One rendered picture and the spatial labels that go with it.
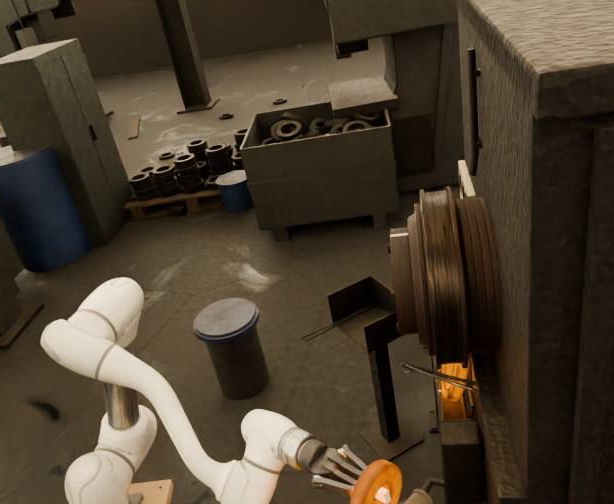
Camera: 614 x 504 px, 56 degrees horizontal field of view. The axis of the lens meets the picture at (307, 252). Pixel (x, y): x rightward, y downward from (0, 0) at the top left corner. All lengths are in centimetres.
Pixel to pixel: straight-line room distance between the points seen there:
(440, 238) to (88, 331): 91
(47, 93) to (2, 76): 32
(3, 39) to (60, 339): 784
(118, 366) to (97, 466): 52
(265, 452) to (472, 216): 76
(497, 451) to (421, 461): 113
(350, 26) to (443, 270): 276
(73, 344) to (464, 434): 101
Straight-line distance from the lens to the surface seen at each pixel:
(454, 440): 156
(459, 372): 172
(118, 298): 167
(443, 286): 133
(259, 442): 151
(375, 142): 390
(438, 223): 137
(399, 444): 261
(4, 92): 479
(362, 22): 391
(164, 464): 284
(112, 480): 203
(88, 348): 157
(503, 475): 141
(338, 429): 271
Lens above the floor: 198
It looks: 29 degrees down
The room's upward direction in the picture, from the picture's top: 12 degrees counter-clockwise
